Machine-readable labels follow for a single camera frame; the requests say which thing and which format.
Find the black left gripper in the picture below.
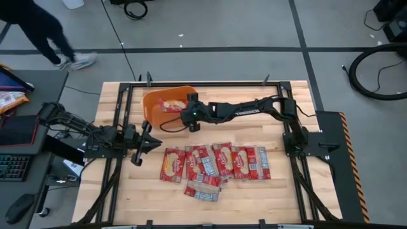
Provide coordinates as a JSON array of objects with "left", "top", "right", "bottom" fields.
[{"left": 125, "top": 120, "right": 163, "bottom": 167}]

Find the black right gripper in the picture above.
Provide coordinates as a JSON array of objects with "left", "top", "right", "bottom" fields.
[{"left": 179, "top": 92, "right": 208, "bottom": 133}]

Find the coiled black cable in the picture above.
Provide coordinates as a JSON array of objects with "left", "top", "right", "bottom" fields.
[{"left": 123, "top": 0, "right": 149, "bottom": 21}]

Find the thin black floor cable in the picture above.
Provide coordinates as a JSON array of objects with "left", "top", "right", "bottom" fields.
[{"left": 362, "top": 8, "right": 389, "bottom": 32}]

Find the black metal rig frame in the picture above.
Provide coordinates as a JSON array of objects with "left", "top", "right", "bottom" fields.
[{"left": 75, "top": 71, "right": 343, "bottom": 229}]

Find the black equipment case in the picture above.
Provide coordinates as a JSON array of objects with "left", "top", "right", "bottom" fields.
[{"left": 373, "top": 0, "right": 407, "bottom": 44}]

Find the red popcorn bag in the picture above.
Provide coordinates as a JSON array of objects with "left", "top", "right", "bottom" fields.
[
  {"left": 159, "top": 147, "right": 187, "bottom": 184},
  {"left": 231, "top": 146, "right": 251, "bottom": 181},
  {"left": 190, "top": 172, "right": 228, "bottom": 188},
  {"left": 184, "top": 145, "right": 204, "bottom": 179},
  {"left": 212, "top": 142, "right": 235, "bottom": 179},
  {"left": 183, "top": 180, "right": 223, "bottom": 203},
  {"left": 246, "top": 146, "right": 272, "bottom": 181},
  {"left": 197, "top": 144, "right": 221, "bottom": 177},
  {"left": 158, "top": 97, "right": 189, "bottom": 113}
]

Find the black hazard-striped side platform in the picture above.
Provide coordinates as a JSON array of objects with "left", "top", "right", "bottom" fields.
[{"left": 307, "top": 110, "right": 371, "bottom": 224}]

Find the long black floor cable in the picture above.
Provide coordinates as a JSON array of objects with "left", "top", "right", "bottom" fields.
[{"left": 100, "top": 0, "right": 138, "bottom": 82}]

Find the orange plastic basket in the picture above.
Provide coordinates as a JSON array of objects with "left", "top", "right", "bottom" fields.
[{"left": 142, "top": 85, "right": 198, "bottom": 130}]

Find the black red-edged mat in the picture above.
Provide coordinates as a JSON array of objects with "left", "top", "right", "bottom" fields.
[{"left": 0, "top": 114, "right": 41, "bottom": 148}]

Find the orange snack bag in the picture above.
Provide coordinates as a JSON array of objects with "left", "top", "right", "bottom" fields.
[{"left": 0, "top": 90, "right": 31, "bottom": 115}]

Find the dark grey desk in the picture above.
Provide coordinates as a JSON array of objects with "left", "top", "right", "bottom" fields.
[{"left": 0, "top": 69, "right": 84, "bottom": 229}]

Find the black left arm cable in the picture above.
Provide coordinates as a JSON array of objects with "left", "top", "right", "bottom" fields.
[{"left": 44, "top": 109, "right": 98, "bottom": 146}]

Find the person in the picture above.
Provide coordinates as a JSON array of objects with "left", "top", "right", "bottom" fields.
[{"left": 0, "top": 0, "right": 97, "bottom": 71}]

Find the white container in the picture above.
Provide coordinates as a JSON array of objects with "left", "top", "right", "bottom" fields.
[{"left": 61, "top": 0, "right": 85, "bottom": 10}]

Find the dark framed screen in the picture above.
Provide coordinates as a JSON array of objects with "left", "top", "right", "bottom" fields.
[{"left": 0, "top": 64, "right": 35, "bottom": 94}]

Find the large black hoop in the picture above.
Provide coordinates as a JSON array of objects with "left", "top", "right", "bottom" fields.
[{"left": 347, "top": 42, "right": 407, "bottom": 102}]

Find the black computer mouse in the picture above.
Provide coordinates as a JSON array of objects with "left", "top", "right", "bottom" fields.
[{"left": 4, "top": 193, "right": 36, "bottom": 226}]

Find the black backlit keyboard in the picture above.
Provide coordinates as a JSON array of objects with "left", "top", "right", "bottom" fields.
[{"left": 0, "top": 153, "right": 32, "bottom": 183}]

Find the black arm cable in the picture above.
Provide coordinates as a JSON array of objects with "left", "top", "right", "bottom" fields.
[
  {"left": 158, "top": 116, "right": 189, "bottom": 134},
  {"left": 44, "top": 109, "right": 98, "bottom": 146}
]

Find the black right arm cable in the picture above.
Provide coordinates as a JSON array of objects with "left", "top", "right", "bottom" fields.
[{"left": 158, "top": 116, "right": 189, "bottom": 134}]

